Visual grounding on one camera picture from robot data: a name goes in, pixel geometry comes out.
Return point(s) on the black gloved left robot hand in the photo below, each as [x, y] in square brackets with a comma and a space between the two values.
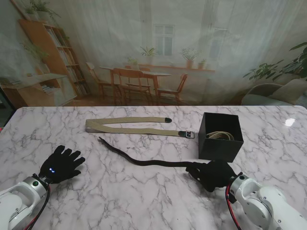
[61, 166]

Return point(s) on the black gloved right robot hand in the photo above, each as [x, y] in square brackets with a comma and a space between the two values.
[213, 175]

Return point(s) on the beige woven belt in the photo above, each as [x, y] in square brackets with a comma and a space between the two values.
[220, 136]
[124, 130]

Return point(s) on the dark brown woven belt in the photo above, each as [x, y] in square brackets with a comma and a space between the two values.
[148, 164]

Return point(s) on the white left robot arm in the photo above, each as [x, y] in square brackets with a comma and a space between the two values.
[16, 201]

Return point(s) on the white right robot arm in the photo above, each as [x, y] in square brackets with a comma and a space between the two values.
[266, 203]

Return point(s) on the black belt storage box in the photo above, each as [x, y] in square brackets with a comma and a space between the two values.
[220, 148]

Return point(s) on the printed room backdrop cloth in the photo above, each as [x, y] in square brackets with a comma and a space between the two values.
[153, 48]

